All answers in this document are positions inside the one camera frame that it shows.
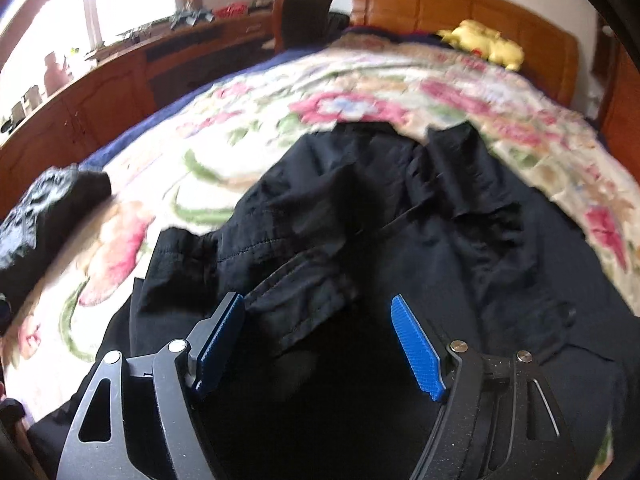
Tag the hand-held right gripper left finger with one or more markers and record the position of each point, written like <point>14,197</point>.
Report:
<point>220,345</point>

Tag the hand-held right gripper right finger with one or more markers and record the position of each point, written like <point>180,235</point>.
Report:
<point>417,345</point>

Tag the black pants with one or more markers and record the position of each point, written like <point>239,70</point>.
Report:
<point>325,210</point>

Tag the dark folded cloth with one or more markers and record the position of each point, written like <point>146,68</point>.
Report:
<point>45,220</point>

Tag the floral blanket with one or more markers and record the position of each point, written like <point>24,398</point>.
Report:
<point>250,125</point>

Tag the long wooden cabinet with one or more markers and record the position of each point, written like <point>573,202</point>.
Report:
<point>100,95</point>

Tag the blue bedsheet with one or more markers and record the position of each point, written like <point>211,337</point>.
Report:
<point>280,62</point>

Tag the yellow plush toy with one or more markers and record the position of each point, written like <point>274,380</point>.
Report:
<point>480,40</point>

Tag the brown jar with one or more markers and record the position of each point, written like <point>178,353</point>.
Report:
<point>54,75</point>

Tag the wooden louvred wardrobe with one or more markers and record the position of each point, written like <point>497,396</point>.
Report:
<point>622,95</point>

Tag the dark grey gadget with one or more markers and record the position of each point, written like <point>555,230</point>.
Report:
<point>192,19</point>

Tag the red basket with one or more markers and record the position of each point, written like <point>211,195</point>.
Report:
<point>231,10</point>

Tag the wooden bed headboard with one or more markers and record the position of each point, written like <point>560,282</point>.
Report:
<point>425,5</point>

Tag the dark wooden chair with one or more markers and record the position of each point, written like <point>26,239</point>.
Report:
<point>305,10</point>

